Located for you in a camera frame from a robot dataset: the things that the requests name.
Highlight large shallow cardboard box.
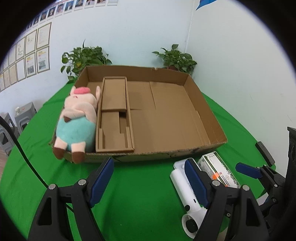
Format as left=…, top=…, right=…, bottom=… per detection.
left=74, top=65, right=227, bottom=163

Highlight white folding phone stand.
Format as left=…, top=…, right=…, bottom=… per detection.
left=173, top=158, right=197, bottom=172

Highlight right potted green plant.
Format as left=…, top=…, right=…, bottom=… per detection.
left=152, top=44, right=197, bottom=75

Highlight framed certificates on wall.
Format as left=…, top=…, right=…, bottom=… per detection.
left=1, top=22, right=52, bottom=91

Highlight pink pig plush toy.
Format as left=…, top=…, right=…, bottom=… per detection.
left=53, top=86, right=101, bottom=164

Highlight left potted green plant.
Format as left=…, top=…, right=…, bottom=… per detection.
left=60, top=42, right=112, bottom=81

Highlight green white medicine box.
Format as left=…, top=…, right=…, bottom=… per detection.
left=197, top=151, right=240, bottom=188

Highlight white handheld fan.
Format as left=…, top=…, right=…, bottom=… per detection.
left=170, top=169, right=207, bottom=239

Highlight potted green plant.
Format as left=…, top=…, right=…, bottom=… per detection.
left=152, top=44, right=197, bottom=75
left=60, top=42, right=112, bottom=81

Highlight paper cup on stool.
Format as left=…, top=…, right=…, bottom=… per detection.
left=15, top=107, right=21, bottom=114

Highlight grey plastic stool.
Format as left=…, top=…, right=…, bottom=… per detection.
left=1, top=113, right=20, bottom=156
left=15, top=102, right=37, bottom=133

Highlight long brown cardboard box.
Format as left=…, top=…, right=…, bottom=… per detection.
left=95, top=77, right=135, bottom=154

